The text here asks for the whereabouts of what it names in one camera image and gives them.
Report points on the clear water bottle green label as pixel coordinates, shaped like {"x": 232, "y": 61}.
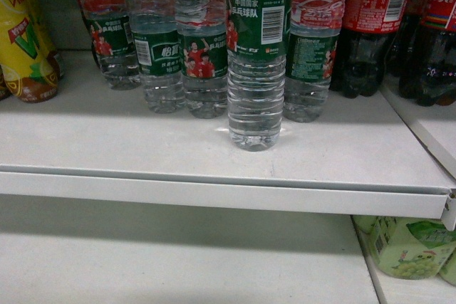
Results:
{"x": 258, "y": 36}

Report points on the white metal shelf board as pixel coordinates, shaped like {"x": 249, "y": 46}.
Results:
{"x": 90, "y": 142}

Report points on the right rear water bottle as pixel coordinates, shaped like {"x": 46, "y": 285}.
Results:
{"x": 315, "y": 28}

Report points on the far left water bottle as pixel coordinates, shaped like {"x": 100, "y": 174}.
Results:
{"x": 109, "y": 28}

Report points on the cola bottle red label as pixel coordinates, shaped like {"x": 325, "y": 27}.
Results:
{"x": 429, "y": 76}
{"x": 368, "y": 30}

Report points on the yellow lemon tea bottle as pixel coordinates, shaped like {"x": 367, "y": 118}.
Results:
{"x": 27, "y": 73}

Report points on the right cola bottle red label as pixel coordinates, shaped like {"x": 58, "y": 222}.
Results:
{"x": 429, "y": 76}

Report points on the green grape drink bottle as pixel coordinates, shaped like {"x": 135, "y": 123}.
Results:
{"x": 410, "y": 249}

